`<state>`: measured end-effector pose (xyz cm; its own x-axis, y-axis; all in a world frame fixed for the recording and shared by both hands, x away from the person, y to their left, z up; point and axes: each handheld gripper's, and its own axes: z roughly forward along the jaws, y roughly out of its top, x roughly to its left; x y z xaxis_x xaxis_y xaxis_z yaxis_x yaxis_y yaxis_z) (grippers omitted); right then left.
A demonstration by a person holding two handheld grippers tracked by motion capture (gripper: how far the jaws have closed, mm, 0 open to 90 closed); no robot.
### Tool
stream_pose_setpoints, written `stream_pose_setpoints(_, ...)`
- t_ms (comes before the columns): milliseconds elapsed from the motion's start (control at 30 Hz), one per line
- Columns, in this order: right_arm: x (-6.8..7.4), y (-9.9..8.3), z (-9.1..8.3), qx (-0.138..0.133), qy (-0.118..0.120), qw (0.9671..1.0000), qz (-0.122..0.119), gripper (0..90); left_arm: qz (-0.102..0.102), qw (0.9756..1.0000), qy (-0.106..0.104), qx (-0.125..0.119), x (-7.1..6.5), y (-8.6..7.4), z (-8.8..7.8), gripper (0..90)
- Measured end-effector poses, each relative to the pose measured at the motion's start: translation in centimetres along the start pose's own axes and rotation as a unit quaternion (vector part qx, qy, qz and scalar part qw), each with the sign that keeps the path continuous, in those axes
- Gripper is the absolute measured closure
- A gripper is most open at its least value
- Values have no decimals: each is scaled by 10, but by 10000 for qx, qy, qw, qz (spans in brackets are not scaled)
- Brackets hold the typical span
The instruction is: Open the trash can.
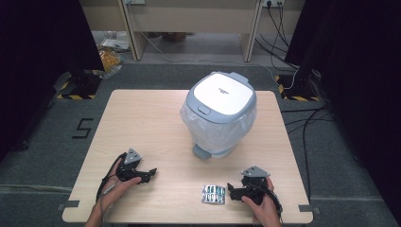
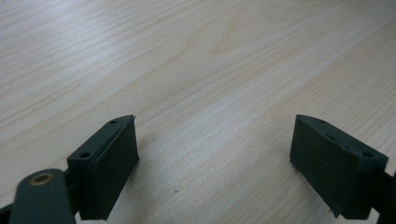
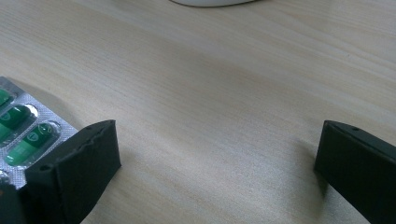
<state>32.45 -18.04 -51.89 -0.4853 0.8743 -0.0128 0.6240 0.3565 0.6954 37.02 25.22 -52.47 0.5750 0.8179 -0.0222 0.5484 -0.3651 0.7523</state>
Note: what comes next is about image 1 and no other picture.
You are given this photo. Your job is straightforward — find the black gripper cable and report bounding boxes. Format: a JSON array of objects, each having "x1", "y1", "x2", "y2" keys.
[
  {"x1": 95, "y1": 151, "x2": 128, "y2": 203},
  {"x1": 255, "y1": 183, "x2": 284, "y2": 219}
]

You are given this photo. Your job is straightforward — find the grey tape strip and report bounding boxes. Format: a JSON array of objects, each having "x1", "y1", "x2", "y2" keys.
[
  {"x1": 297, "y1": 203, "x2": 322, "y2": 215},
  {"x1": 57, "y1": 200, "x2": 81, "y2": 212}
]

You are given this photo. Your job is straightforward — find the black stand base hazard tape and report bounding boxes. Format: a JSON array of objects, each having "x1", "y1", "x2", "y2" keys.
[
  {"x1": 56, "y1": 69, "x2": 103, "y2": 101},
  {"x1": 273, "y1": 70, "x2": 322, "y2": 102}
]

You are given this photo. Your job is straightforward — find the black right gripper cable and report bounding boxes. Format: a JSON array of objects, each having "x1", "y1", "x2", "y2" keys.
[{"x1": 255, "y1": 183, "x2": 284, "y2": 219}]

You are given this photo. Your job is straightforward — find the yellow plastic bag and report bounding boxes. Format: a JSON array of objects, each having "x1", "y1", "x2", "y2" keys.
[{"x1": 96, "y1": 44, "x2": 124, "y2": 80}]

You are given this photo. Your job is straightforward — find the grey-blue trash can white lid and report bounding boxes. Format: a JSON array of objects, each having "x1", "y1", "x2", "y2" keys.
[{"x1": 179, "y1": 71, "x2": 258, "y2": 161}]

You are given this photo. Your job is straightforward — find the white wall power outlet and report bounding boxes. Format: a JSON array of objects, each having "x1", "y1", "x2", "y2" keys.
[{"x1": 261, "y1": 0, "x2": 286, "y2": 9}]

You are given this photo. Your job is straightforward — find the person's right hand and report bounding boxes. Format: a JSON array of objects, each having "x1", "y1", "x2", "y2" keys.
[{"x1": 241, "y1": 176, "x2": 279, "y2": 222}]

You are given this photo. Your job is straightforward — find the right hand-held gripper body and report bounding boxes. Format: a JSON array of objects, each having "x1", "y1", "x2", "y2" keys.
[{"x1": 239, "y1": 165, "x2": 271, "y2": 206}]

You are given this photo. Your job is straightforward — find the black curtain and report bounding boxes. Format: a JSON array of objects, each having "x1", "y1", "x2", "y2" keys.
[
  {"x1": 284, "y1": 0, "x2": 401, "y2": 221},
  {"x1": 0, "y1": 0, "x2": 106, "y2": 163}
]

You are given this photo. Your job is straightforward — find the black power cables bundle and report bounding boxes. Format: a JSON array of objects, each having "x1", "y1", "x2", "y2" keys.
[{"x1": 254, "y1": 3, "x2": 300, "y2": 71}]

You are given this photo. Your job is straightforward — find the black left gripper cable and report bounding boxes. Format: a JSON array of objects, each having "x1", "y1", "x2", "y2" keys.
[{"x1": 95, "y1": 151, "x2": 128, "y2": 203}]

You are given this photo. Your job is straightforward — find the person's left hand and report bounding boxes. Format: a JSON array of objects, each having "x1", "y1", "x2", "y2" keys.
[{"x1": 97, "y1": 158, "x2": 143, "y2": 207}]

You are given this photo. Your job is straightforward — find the white plastic trash bag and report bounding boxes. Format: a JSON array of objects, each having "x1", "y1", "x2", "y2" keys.
[{"x1": 179, "y1": 103, "x2": 258, "y2": 156}]

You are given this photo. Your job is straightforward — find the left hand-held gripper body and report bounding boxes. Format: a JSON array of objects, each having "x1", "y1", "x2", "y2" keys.
[{"x1": 114, "y1": 148, "x2": 153, "y2": 184}]

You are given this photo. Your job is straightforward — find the silver pill blister pack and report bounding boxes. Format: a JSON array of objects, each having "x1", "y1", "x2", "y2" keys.
[{"x1": 200, "y1": 184, "x2": 227, "y2": 205}]

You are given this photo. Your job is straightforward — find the black floor cables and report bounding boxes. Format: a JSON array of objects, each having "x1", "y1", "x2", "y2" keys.
[{"x1": 279, "y1": 104, "x2": 336, "y2": 203}]

